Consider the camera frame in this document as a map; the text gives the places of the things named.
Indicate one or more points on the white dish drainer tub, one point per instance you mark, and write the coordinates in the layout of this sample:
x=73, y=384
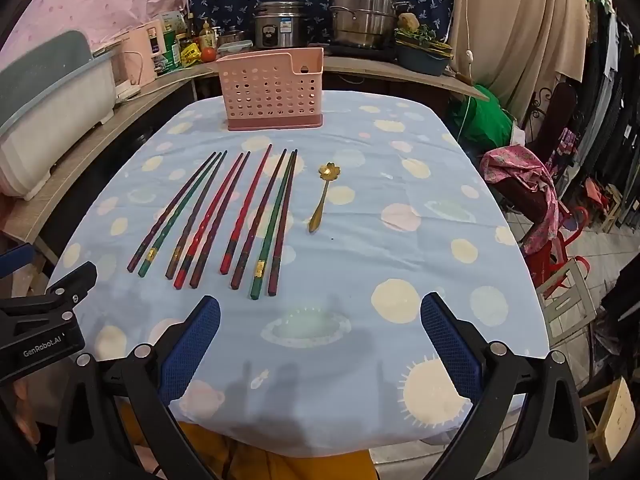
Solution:
x=50, y=105

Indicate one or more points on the gold flower spoon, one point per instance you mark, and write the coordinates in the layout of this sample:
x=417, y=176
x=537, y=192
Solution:
x=327, y=172

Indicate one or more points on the brown chopstick gold band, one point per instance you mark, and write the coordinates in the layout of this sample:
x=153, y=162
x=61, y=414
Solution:
x=199, y=210

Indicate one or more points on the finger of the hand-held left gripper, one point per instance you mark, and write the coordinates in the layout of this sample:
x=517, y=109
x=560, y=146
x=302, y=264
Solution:
x=75, y=282
x=15, y=260

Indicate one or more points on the pink perforated utensil basket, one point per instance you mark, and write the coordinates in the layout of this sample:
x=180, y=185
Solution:
x=270, y=122

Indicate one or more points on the wooden stool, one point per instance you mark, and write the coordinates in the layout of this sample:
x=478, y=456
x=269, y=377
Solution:
x=612, y=412

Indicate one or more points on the brown root vegetable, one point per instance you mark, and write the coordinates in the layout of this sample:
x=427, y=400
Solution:
x=409, y=21

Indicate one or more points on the stainless rice cooker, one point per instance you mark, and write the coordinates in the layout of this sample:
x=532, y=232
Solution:
x=280, y=27

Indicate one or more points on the green and white carton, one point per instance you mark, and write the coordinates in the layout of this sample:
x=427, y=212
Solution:
x=170, y=45

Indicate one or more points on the person's yellow trousers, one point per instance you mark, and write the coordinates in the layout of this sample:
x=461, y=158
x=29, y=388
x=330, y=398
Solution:
x=280, y=465

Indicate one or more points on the clear food container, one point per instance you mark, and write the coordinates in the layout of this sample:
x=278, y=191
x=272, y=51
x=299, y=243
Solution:
x=235, y=47

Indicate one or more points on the blue basin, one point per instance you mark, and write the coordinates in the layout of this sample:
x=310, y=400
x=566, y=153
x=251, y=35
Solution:
x=422, y=62

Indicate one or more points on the beige curtain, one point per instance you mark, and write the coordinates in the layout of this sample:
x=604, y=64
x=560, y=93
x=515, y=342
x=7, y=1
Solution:
x=515, y=35

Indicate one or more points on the stainless steamer pot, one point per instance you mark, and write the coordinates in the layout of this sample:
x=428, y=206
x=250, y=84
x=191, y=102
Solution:
x=365, y=15

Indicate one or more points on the green leafy vegetables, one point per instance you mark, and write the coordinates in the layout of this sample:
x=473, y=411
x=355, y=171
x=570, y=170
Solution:
x=417, y=36

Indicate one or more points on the beige plastic stool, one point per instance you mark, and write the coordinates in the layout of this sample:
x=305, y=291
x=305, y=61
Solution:
x=570, y=305

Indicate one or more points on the maroon chopstick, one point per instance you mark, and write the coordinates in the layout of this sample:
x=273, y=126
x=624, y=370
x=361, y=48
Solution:
x=172, y=210

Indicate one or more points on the dark red twisted chopstick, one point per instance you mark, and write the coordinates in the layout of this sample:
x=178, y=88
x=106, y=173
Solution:
x=260, y=220
x=221, y=220

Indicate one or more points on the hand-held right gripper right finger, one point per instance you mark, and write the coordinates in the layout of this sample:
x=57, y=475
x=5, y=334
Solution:
x=450, y=345

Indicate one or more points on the pink kitchen appliance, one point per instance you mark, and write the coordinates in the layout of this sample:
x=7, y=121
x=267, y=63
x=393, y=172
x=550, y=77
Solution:
x=142, y=52

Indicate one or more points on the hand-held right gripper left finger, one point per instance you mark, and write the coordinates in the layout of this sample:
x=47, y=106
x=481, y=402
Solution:
x=192, y=345

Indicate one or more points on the hanging clothes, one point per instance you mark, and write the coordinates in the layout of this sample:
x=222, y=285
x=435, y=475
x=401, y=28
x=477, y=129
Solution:
x=610, y=85

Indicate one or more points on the blue planet print tablecloth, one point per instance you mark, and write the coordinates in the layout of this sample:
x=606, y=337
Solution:
x=375, y=240

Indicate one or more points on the white power strip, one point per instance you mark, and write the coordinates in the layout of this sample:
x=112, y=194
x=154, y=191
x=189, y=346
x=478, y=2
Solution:
x=127, y=91

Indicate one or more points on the dark sauce bottle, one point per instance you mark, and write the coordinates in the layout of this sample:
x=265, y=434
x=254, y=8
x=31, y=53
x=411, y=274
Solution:
x=190, y=25

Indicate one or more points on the green bag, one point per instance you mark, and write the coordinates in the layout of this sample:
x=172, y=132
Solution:
x=482, y=120

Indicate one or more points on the red tomato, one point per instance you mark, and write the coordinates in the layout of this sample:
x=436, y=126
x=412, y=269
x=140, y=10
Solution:
x=208, y=54

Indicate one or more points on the dark metal chair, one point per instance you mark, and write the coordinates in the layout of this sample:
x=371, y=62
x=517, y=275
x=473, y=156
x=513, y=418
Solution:
x=562, y=105

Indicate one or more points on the green chopstick gold band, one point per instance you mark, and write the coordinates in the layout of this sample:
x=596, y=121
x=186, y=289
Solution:
x=166, y=237
x=275, y=220

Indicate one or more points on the yellow packet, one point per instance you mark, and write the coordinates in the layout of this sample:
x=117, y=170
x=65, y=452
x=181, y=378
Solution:
x=190, y=54

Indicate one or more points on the yellow bottle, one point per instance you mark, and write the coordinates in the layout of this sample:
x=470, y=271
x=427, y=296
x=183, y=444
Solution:
x=207, y=37

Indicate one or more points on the pink floral cloth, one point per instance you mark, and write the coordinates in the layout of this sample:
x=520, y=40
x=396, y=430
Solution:
x=520, y=170

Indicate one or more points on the red plastic stool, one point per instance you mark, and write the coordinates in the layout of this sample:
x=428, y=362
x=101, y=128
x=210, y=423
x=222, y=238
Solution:
x=550, y=260

